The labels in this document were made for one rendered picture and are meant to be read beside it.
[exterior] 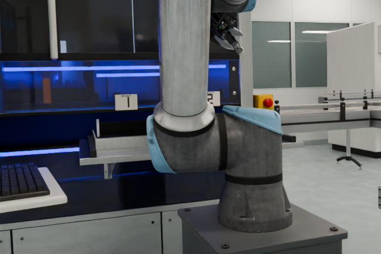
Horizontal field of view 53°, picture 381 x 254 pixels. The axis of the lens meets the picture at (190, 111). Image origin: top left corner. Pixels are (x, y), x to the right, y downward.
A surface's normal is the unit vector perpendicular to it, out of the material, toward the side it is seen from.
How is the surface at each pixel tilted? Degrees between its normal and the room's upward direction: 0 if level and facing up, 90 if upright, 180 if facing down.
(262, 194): 72
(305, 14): 90
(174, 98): 119
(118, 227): 90
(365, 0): 90
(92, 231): 90
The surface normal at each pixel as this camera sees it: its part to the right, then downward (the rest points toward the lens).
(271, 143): 0.47, 0.03
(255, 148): 0.04, 0.08
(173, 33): -0.41, 0.52
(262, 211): 0.04, -0.25
